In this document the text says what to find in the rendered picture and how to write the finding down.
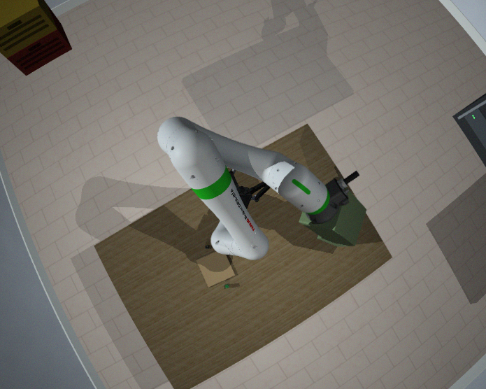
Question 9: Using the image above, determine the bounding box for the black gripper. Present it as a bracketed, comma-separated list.
[230, 169, 271, 209]

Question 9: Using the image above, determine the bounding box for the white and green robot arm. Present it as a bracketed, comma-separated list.
[157, 117, 359, 260]

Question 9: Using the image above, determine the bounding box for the tan flat mat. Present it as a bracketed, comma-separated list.
[196, 252, 235, 287]

